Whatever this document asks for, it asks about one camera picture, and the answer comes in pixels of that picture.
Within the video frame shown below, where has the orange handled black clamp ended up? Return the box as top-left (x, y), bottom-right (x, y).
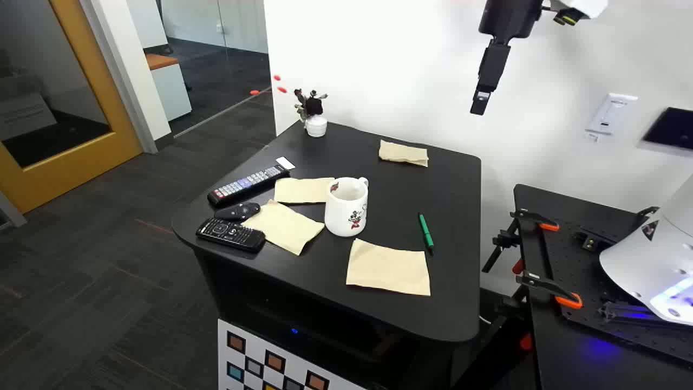
top-left (480, 205), bottom-right (562, 274)
top-left (512, 269), bottom-right (586, 313)

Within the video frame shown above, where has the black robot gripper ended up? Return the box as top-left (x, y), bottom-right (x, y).
top-left (467, 0), bottom-right (544, 120)

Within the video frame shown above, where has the yellow wooden door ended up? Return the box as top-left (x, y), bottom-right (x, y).
top-left (0, 0), bottom-right (145, 217)

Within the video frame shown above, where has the beige paper napkin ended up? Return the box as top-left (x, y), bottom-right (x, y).
top-left (376, 138), bottom-right (431, 170)
top-left (240, 199), bottom-right (327, 259)
top-left (273, 175), bottom-right (337, 208)
top-left (345, 235), bottom-right (433, 299)

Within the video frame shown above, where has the white wall plate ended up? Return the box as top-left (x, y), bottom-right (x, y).
top-left (584, 90), bottom-right (640, 140)

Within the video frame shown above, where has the green pen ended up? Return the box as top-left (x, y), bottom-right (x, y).
top-left (416, 209), bottom-right (438, 253)

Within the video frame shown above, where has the small black remote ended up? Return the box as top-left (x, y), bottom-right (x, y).
top-left (211, 201), bottom-right (261, 222)

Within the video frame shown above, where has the white cabinet with wooden top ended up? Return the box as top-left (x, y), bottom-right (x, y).
top-left (142, 47), bottom-right (194, 125)

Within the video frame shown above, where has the black monitor screen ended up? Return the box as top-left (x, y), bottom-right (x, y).
top-left (639, 103), bottom-right (693, 155)

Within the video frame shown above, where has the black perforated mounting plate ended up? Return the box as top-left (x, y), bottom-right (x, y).
top-left (510, 182), bottom-right (693, 390)

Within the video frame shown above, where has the white vase with dried flowers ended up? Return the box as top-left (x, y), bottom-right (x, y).
top-left (292, 87), bottom-right (332, 140)

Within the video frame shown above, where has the white printed cup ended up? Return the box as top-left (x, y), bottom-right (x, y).
top-left (323, 175), bottom-right (371, 241)

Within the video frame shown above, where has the long remote with coloured buttons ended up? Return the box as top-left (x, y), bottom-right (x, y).
top-left (206, 162), bottom-right (292, 209)

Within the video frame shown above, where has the checkered calibration board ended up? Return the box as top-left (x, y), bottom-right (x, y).
top-left (214, 317), bottom-right (372, 390)

